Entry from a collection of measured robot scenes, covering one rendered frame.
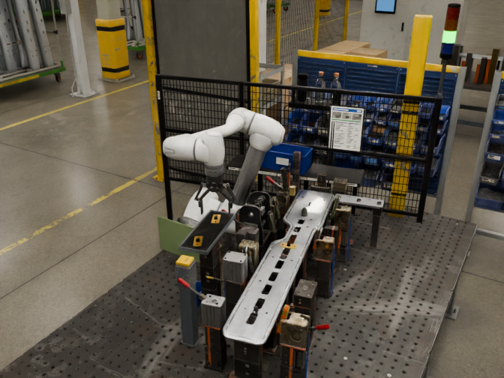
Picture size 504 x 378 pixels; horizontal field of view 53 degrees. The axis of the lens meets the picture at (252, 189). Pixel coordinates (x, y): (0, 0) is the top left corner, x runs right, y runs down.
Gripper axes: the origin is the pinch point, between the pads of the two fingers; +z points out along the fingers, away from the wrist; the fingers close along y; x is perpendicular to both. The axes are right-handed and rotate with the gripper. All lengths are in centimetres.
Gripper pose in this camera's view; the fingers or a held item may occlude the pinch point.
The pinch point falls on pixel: (215, 211)
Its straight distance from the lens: 250.5
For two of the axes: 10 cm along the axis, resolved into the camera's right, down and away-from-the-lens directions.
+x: 0.7, -4.4, 8.9
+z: 0.0, 9.0, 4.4
